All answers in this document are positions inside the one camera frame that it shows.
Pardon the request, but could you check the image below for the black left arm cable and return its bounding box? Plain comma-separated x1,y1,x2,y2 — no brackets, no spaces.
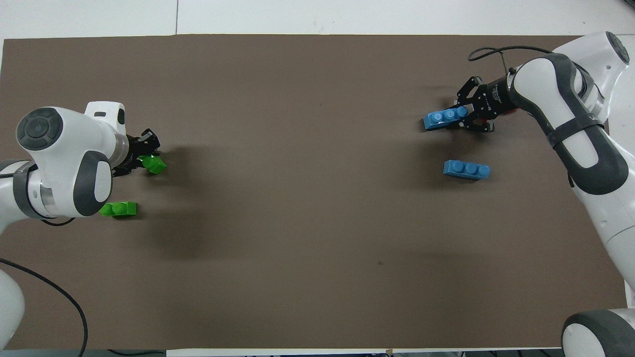
0,215,89,357

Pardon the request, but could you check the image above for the green two-stud block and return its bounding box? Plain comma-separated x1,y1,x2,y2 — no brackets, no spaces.
137,154,168,175
99,201,138,218

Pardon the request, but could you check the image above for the blue three-stud block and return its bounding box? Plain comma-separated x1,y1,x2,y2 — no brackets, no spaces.
443,159,491,180
422,106,469,131

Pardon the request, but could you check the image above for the black right arm strap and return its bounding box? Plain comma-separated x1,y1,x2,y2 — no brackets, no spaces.
547,112,609,150

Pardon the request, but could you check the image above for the black left wrist strap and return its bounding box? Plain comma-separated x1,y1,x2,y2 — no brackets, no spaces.
12,164,41,220

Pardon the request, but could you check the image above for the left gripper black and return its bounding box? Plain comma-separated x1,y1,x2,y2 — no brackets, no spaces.
111,128,161,178

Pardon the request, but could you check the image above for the brown table mat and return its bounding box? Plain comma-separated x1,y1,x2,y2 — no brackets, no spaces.
0,34,628,351

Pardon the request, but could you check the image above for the black background cable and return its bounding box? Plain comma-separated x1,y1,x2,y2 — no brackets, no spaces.
107,349,167,357

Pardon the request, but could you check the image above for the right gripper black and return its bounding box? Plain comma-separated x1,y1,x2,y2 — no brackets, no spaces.
446,75,515,133

